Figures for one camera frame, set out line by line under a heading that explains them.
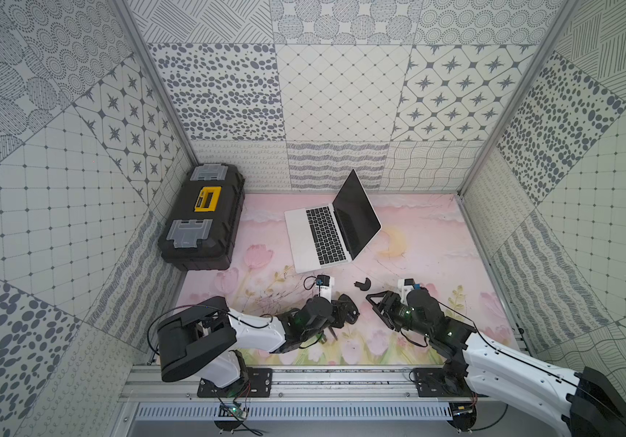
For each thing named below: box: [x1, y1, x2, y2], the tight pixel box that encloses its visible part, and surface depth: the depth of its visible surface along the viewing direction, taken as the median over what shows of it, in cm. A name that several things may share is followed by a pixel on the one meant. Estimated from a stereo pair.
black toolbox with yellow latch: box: [158, 162, 245, 271], surface depth 94 cm
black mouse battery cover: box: [353, 277, 372, 292], surface depth 95 cm
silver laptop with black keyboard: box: [283, 168, 384, 275], surface depth 108 cm
